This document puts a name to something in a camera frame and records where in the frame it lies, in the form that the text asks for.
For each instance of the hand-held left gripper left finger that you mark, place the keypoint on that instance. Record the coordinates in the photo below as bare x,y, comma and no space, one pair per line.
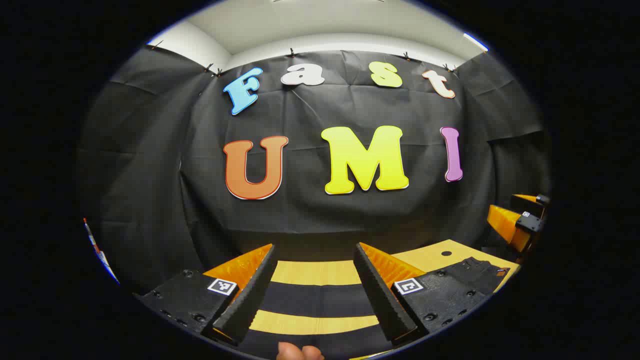
250,300

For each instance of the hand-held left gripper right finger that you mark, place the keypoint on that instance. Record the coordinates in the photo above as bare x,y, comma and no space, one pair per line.
380,300

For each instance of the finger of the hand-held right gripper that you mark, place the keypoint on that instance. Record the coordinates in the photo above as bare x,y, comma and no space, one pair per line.
525,202
502,222

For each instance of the dark grey jeans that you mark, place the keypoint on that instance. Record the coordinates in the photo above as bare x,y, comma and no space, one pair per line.
320,300

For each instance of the black backdrop cloth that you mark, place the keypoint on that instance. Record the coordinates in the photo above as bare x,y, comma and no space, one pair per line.
310,220

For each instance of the red white blue object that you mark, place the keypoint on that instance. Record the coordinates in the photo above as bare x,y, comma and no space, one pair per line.
99,252

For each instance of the ceiling light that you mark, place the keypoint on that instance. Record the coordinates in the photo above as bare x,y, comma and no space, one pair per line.
475,42

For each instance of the row of black cloth clips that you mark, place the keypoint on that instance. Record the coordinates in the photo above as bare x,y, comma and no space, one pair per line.
291,52

